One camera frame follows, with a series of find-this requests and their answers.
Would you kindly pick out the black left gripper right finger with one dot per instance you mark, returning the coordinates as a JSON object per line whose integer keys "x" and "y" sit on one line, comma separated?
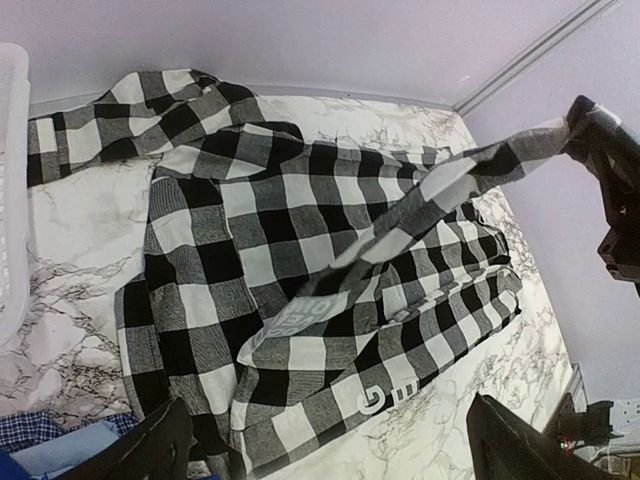
{"x": 503, "y": 446}

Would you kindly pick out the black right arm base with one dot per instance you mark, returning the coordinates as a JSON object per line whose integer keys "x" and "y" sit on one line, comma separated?
{"x": 584, "y": 432}

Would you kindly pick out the black white checkered cloth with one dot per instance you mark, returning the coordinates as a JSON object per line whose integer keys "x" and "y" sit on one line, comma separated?
{"x": 235, "y": 203}

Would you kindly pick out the folded blue checkered shirt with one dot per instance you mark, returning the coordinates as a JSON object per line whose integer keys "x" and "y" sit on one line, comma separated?
{"x": 26, "y": 429}

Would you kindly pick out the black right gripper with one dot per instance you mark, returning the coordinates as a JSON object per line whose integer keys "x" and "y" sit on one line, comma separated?
{"x": 610, "y": 151}

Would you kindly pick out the folded light blue t-shirt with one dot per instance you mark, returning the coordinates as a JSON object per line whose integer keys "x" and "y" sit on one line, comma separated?
{"x": 50, "y": 459}

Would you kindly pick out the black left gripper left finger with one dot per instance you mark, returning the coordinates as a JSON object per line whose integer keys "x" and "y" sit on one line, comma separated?
{"x": 157, "y": 448}

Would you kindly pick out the blue pleated skirt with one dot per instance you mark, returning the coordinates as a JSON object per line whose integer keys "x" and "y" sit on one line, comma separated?
{"x": 10, "y": 469}

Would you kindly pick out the right aluminium wall post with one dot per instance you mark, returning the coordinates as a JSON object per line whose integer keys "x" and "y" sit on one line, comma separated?
{"x": 534, "y": 53}

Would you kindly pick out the white plastic laundry basket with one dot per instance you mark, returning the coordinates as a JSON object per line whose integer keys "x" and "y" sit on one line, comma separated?
{"x": 15, "y": 102}

